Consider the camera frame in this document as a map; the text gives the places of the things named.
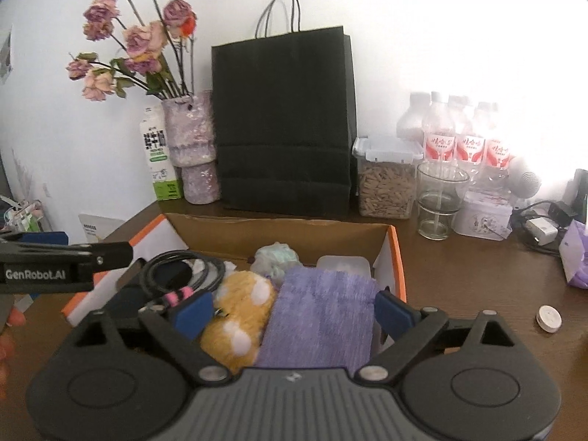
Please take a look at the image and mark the white green milk carton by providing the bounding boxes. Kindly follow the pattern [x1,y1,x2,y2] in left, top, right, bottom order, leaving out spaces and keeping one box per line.
[139,107,182,201]

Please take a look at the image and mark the orange cardboard box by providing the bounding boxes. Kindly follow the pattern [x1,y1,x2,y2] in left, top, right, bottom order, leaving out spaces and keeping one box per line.
[61,212,407,359]

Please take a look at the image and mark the purple textured vase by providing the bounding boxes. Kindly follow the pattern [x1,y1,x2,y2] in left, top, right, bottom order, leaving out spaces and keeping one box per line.
[161,91,220,205]

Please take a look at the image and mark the white floral tin box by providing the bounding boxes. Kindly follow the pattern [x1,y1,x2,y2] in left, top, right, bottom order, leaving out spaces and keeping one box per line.
[451,190,514,241]

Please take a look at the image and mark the brown wooden desktop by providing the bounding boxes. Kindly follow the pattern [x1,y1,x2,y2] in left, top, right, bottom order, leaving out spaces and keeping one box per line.
[0,200,588,405]

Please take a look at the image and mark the small white bottle cap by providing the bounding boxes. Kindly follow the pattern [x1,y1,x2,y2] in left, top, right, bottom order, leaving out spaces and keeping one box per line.
[535,305,562,332]

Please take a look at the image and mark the yellow plush toy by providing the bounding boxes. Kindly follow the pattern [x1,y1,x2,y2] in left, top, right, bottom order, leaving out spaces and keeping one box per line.
[200,270,277,375]

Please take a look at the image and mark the clear seed storage container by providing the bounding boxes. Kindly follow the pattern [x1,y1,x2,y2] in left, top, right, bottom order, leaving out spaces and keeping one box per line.
[351,135,424,219]

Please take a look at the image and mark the metal storage rack with bottles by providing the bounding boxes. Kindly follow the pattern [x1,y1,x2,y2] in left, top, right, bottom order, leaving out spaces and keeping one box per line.
[0,195,44,235]

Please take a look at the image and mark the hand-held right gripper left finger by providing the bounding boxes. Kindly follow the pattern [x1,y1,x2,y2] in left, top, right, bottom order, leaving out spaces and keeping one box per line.
[73,293,233,384]

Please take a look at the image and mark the clear container of white beads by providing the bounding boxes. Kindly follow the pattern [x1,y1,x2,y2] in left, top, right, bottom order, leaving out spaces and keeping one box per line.
[316,255,374,281]

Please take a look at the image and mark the pack of water bottles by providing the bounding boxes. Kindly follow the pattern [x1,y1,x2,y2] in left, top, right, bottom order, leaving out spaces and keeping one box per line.
[397,92,517,184]

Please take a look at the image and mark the dried pink rose bouquet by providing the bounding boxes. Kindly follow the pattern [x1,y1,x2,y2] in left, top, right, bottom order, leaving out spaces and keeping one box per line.
[67,0,198,102]

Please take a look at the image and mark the black cable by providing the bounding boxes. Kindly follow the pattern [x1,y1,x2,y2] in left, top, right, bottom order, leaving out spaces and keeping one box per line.
[139,250,227,318]

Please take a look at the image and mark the white power adapter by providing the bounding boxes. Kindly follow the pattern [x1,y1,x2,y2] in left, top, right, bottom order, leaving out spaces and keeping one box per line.
[525,217,560,246]

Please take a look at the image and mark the clear plastic bag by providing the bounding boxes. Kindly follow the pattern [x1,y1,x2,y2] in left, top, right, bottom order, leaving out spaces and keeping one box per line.
[250,242,305,286]

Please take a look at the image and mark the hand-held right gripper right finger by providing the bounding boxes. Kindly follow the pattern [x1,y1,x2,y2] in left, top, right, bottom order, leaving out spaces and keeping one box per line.
[356,290,515,384]

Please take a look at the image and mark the white round desk gadget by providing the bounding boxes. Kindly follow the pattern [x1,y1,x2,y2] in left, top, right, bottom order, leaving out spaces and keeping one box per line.
[505,156,543,209]

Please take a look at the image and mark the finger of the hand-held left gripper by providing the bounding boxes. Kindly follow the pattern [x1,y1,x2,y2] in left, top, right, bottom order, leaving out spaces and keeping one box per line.
[0,231,71,246]
[0,241,135,271]

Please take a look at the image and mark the clear drinking glass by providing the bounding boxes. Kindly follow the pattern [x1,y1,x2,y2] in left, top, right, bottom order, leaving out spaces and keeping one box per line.
[416,162,470,241]

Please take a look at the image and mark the purple tissue pack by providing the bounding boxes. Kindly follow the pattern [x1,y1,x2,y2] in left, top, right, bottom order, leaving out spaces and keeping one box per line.
[558,219,588,291]

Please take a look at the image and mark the black paper bag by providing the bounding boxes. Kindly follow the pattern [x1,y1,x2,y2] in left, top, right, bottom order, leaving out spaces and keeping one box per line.
[211,0,358,218]

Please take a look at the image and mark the person's left hand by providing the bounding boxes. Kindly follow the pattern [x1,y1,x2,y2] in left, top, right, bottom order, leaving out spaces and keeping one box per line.
[0,305,25,400]

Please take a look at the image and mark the purple fabric pouch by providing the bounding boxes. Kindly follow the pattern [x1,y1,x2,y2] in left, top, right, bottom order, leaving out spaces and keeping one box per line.
[254,266,381,370]

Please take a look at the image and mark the white printed board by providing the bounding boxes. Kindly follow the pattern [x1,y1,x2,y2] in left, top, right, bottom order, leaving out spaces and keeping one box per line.
[78,212,127,243]

